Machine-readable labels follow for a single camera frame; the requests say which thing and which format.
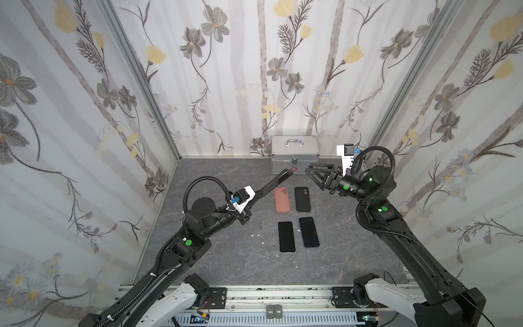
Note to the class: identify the blue phone black screen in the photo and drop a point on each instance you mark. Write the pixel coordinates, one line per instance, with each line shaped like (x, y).
(309, 232)

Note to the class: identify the black phone case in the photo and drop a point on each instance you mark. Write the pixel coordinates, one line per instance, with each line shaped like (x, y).
(302, 199)

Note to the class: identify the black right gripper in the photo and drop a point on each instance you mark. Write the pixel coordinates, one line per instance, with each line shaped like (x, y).
(333, 180)

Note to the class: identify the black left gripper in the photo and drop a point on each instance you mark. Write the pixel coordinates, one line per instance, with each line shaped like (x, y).
(248, 205)

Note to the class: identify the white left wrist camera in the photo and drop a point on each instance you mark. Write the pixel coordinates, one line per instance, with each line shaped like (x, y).
(242, 196)

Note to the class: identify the silver aluminium first aid case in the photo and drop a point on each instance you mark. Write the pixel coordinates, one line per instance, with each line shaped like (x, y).
(293, 152)

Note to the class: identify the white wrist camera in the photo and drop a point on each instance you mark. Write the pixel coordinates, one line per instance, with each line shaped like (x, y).
(242, 196)
(347, 153)

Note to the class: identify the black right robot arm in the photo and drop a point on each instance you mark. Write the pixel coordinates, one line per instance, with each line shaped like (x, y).
(444, 300)

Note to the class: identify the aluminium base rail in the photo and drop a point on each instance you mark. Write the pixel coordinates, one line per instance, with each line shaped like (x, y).
(274, 301)

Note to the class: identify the pink phone case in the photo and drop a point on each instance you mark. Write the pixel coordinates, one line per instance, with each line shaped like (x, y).
(282, 200)

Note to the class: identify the white vented cable duct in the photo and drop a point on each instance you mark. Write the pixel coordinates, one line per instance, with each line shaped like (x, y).
(260, 319)

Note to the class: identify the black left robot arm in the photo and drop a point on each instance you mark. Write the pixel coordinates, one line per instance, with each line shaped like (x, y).
(146, 301)

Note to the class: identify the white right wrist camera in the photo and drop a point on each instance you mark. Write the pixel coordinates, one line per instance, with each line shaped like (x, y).
(347, 153)

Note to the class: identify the black phone with pink edge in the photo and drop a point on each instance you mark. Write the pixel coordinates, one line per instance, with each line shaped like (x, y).
(286, 237)

